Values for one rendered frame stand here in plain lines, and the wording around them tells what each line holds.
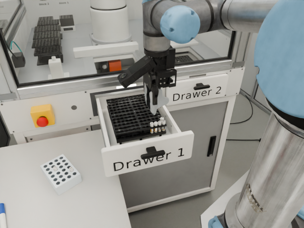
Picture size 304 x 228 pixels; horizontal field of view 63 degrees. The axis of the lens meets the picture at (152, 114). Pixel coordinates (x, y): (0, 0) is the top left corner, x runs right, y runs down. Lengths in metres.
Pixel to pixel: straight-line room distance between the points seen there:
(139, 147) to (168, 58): 0.28
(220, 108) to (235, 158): 0.87
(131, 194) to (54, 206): 0.72
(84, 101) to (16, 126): 0.27
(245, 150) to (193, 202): 0.69
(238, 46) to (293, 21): 0.91
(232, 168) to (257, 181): 1.62
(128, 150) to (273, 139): 0.49
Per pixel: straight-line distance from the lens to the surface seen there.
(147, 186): 1.49
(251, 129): 2.42
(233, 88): 1.24
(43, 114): 1.00
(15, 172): 1.01
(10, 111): 1.05
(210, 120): 1.30
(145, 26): 0.68
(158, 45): 0.68
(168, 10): 0.57
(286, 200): 0.39
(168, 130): 0.93
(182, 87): 1.08
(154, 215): 1.69
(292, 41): 0.25
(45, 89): 0.99
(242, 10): 0.55
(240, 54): 1.17
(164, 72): 0.72
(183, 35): 0.56
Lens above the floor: 1.43
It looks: 36 degrees down
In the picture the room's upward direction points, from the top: straight up
